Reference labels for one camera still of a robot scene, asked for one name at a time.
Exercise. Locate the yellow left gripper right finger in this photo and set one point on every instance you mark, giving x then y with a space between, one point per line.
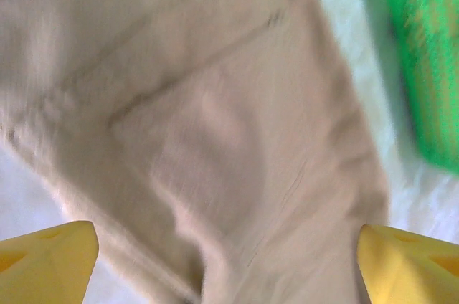
405 271

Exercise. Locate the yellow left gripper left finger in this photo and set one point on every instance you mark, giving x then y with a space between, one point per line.
43 268

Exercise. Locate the beige trousers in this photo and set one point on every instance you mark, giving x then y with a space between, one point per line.
197 121

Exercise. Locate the green plastic basket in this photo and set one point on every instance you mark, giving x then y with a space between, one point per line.
430 67

